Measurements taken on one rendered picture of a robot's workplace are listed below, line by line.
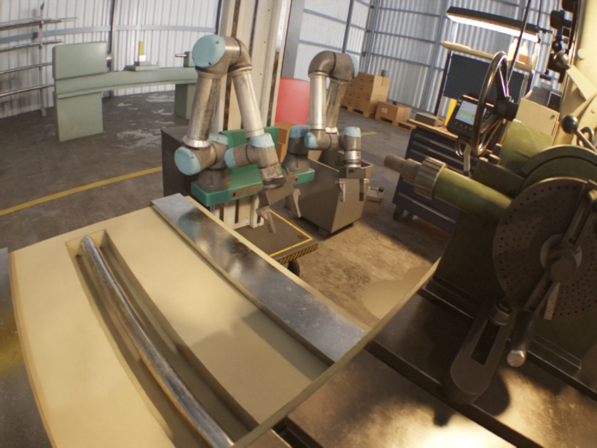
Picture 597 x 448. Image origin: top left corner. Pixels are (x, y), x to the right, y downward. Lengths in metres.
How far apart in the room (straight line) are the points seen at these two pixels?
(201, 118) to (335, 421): 1.04
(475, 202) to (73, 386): 0.81
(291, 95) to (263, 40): 3.02
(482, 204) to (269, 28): 1.39
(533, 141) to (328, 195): 1.98
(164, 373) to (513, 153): 0.77
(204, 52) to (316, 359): 0.97
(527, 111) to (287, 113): 4.06
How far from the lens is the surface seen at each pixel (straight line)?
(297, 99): 4.66
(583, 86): 0.90
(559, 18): 1.24
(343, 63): 1.56
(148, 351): 0.77
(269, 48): 1.62
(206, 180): 1.38
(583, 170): 0.49
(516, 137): 0.54
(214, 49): 1.09
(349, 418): 0.36
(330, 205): 2.39
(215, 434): 0.65
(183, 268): 0.97
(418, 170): 0.46
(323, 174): 2.37
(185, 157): 1.22
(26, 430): 0.73
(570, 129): 0.52
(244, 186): 1.45
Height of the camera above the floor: 1.31
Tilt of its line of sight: 30 degrees down
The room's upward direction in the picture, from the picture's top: 9 degrees clockwise
